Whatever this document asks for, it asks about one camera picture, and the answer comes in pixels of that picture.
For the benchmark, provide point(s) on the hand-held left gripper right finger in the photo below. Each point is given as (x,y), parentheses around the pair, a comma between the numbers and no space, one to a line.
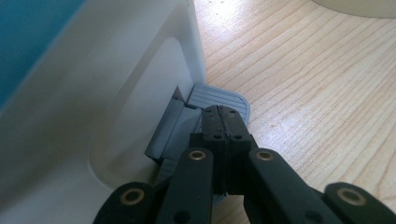
(238,137)

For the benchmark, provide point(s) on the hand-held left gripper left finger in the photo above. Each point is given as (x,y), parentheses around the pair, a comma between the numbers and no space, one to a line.
(214,130)

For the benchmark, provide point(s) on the white pedal trash can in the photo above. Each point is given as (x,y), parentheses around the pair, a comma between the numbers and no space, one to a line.
(93,102)

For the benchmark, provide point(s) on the cream container with perforated strainer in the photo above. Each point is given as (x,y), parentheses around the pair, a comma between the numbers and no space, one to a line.
(358,7)

